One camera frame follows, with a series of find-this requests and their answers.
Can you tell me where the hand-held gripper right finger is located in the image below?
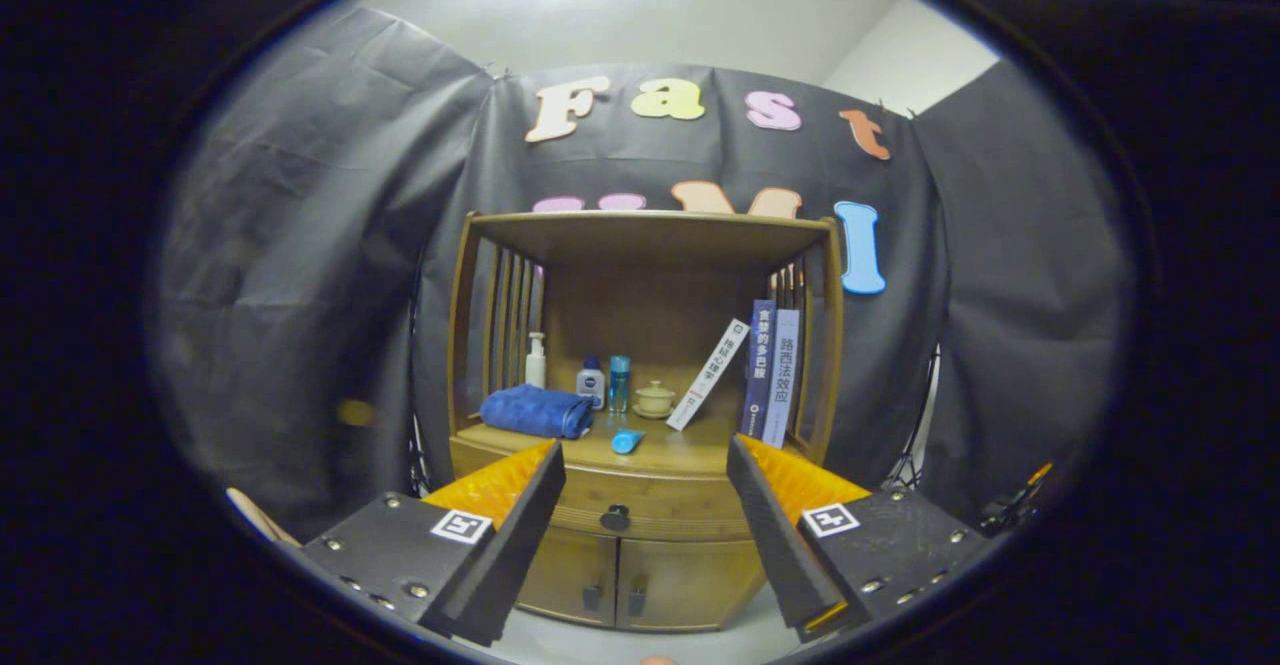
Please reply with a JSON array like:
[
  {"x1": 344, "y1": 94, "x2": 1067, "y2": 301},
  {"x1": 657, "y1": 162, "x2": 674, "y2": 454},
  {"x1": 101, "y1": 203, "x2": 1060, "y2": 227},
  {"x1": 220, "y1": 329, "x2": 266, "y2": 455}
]
[{"x1": 727, "y1": 434, "x2": 1001, "y2": 644}]

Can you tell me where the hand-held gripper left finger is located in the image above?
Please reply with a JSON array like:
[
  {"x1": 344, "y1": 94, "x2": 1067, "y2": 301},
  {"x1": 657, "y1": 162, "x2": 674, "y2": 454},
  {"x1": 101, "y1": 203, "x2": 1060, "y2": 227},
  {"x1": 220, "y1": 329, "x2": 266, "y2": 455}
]
[{"x1": 300, "y1": 439, "x2": 567, "y2": 646}]

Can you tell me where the wooden drawer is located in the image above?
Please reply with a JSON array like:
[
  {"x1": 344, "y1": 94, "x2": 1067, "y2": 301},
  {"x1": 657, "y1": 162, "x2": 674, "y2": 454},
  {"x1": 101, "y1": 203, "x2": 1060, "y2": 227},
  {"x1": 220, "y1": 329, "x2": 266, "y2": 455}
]
[{"x1": 548, "y1": 460, "x2": 753, "y2": 543}]

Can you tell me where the wooden cabinet door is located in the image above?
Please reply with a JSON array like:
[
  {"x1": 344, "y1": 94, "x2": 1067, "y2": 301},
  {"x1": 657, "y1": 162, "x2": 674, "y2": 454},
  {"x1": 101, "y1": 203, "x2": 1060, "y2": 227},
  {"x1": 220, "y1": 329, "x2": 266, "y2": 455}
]
[
  {"x1": 518, "y1": 525, "x2": 621, "y2": 629},
  {"x1": 616, "y1": 535, "x2": 769, "y2": 634}
]

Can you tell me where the wooden countertop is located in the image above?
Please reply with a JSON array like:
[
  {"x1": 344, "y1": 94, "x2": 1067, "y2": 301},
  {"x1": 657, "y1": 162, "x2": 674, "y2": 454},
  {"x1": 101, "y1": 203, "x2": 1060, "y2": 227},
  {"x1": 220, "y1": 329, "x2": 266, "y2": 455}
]
[{"x1": 452, "y1": 410, "x2": 816, "y2": 476}]

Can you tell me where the wooden cabinet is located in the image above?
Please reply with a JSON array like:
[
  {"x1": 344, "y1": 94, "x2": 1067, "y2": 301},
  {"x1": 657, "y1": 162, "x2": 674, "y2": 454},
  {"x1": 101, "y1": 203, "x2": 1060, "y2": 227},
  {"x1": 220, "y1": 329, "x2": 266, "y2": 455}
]
[{"x1": 445, "y1": 209, "x2": 844, "y2": 634}]

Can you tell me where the blue rolled towel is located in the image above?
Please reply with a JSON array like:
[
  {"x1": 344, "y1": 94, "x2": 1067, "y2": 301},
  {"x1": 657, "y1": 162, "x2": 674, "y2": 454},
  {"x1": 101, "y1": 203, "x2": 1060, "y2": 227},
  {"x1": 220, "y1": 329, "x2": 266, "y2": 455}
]
[{"x1": 480, "y1": 384, "x2": 595, "y2": 440}]

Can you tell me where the black backdrop stand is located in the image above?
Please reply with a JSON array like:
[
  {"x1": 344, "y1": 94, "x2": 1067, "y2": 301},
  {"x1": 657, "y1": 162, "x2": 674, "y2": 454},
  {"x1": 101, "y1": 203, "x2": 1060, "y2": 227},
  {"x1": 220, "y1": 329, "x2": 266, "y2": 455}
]
[{"x1": 885, "y1": 345, "x2": 946, "y2": 491}]

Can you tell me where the light purple book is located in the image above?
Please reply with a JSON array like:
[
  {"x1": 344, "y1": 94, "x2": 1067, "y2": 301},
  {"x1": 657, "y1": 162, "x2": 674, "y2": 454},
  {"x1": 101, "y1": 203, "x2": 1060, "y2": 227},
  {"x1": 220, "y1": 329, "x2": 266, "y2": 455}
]
[{"x1": 762, "y1": 308, "x2": 801, "y2": 449}]

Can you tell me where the white bottle with blue cap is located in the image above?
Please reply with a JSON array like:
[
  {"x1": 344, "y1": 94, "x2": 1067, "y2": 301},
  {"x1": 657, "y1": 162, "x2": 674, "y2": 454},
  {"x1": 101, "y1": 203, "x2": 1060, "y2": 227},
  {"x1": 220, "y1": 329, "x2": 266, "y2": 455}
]
[{"x1": 576, "y1": 356, "x2": 607, "y2": 411}]

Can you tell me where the dark blue book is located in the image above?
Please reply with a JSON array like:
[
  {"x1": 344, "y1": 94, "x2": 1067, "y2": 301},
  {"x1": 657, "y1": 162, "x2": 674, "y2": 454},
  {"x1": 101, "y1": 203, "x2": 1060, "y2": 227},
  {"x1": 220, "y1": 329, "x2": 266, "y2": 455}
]
[{"x1": 739, "y1": 299, "x2": 778, "y2": 441}]

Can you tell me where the white book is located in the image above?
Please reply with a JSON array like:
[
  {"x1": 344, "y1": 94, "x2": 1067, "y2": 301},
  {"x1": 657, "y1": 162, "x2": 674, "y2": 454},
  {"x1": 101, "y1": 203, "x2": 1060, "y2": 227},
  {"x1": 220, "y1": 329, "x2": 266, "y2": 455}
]
[{"x1": 666, "y1": 318, "x2": 751, "y2": 432}]

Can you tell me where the beige lidded teacup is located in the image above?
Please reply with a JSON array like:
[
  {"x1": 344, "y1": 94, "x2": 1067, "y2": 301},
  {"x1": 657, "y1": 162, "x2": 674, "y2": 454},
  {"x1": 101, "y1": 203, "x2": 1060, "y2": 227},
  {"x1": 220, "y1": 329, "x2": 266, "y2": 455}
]
[{"x1": 632, "y1": 380, "x2": 678, "y2": 420}]

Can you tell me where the orange black clamp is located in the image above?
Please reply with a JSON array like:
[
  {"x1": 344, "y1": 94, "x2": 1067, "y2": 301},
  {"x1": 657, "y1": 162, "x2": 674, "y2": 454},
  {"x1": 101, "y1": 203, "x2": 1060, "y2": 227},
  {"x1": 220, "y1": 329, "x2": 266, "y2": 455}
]
[{"x1": 980, "y1": 462, "x2": 1054, "y2": 531}]

